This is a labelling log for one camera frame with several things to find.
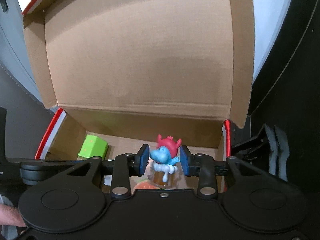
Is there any green hexagonal box toy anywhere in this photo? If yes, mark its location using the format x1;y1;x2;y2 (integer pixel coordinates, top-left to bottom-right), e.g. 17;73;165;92
77;134;109;159

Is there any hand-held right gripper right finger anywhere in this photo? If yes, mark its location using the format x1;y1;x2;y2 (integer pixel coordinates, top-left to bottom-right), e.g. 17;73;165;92
179;145;265;198

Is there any red cardboard shoe box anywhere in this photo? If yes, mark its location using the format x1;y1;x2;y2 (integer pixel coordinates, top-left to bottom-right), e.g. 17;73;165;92
22;0;255;193

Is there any blue figurine with beer mug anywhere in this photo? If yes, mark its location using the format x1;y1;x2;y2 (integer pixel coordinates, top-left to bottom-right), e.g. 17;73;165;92
147;134;182;189

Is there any person's left hand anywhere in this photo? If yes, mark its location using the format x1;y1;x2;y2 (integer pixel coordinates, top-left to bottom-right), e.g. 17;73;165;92
0;203;27;228

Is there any grey desk mat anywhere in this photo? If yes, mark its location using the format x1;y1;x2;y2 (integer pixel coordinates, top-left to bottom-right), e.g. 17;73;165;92
0;65;59;160

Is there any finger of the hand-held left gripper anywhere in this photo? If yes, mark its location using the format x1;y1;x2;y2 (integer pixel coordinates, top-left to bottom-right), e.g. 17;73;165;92
20;158;93;185

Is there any burger toy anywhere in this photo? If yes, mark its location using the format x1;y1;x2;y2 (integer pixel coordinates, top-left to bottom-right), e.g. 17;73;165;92
134;179;160;190

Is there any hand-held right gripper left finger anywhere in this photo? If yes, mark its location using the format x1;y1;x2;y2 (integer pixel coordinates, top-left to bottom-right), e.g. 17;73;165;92
57;144;150;198

